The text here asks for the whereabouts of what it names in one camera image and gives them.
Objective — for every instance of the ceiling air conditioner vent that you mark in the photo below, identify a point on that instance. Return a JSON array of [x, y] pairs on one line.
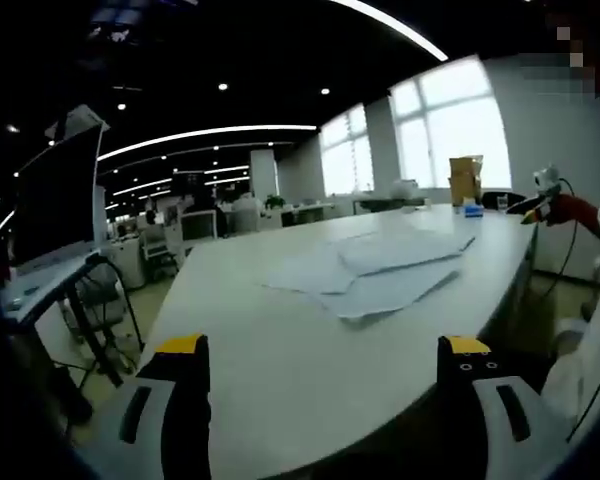
[[77, 122]]

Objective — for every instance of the white mesh office chair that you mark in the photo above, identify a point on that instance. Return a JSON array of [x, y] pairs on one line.
[[198, 226]]

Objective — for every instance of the smaller bright window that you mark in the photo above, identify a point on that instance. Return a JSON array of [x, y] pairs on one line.
[[340, 160]]

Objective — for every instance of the white table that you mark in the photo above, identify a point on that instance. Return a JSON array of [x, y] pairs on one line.
[[280, 380]]

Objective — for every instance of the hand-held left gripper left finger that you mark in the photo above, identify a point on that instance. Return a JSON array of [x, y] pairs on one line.
[[180, 400]]

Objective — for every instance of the clear glass cup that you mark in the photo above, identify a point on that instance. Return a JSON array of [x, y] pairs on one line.
[[502, 204]]

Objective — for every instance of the small blue box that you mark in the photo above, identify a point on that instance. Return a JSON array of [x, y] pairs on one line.
[[473, 211]]

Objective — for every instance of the black office chair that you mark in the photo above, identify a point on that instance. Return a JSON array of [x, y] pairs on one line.
[[490, 200]]

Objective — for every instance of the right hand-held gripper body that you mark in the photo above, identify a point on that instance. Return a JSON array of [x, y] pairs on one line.
[[549, 180]]

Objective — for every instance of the person's right hand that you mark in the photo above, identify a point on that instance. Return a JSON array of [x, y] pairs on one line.
[[564, 209]]

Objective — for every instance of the brown cardboard box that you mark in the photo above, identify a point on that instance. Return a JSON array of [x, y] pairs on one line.
[[462, 182]]

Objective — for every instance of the white standing desk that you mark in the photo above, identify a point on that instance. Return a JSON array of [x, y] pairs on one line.
[[45, 285]]

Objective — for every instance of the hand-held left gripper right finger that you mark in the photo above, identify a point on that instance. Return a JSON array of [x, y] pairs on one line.
[[460, 400]]

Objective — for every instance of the potted green plant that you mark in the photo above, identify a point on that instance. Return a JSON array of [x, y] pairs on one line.
[[275, 202]]

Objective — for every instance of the large bright window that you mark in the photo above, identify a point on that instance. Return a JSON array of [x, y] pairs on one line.
[[455, 125]]

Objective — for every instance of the long ceiling light strip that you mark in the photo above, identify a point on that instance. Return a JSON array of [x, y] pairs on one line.
[[205, 131], [411, 31]]

